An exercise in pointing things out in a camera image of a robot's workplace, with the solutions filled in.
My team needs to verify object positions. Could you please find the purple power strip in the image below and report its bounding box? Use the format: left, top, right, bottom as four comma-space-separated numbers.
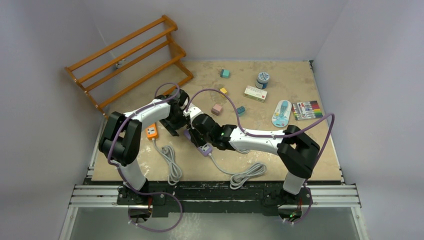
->
183, 130, 213, 157

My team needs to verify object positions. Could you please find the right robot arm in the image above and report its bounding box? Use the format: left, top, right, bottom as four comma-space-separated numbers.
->
188, 113, 321, 204

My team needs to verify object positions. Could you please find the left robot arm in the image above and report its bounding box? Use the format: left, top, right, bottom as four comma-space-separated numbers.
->
98, 89, 190, 205

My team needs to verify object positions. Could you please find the pink charger plug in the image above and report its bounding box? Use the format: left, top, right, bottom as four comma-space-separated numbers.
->
211, 104, 223, 116

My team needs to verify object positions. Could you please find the dark blue charger plug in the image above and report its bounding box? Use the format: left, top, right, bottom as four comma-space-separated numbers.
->
236, 106, 246, 116

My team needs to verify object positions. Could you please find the teal charger plug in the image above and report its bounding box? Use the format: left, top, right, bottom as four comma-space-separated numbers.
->
220, 69, 230, 79

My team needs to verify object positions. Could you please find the orange power strip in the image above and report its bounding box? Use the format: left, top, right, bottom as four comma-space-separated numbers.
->
145, 123, 159, 141

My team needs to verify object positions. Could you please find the wooden shoe rack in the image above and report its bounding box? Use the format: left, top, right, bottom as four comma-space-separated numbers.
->
64, 14, 194, 119

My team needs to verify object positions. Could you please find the small white green box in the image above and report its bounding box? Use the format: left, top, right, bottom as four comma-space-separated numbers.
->
243, 85, 268, 103

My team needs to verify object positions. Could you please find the round blue white jar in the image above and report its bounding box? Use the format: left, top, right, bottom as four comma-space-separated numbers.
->
255, 71, 270, 89

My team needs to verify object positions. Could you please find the blue white oval toy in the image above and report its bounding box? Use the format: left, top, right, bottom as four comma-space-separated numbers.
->
271, 100, 292, 128

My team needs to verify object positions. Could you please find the coloured marker pen set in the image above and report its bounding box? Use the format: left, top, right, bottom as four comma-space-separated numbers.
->
292, 100, 323, 121

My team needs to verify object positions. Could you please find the grey orange strip cable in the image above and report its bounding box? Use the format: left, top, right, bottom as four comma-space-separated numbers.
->
151, 139, 183, 186

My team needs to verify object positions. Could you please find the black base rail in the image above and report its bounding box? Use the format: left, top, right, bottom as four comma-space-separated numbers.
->
83, 179, 342, 221

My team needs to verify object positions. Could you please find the grey purple strip cable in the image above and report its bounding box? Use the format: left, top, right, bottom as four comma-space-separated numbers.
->
209, 154, 268, 191

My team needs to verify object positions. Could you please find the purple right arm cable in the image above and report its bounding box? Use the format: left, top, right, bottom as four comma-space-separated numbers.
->
184, 88, 335, 226

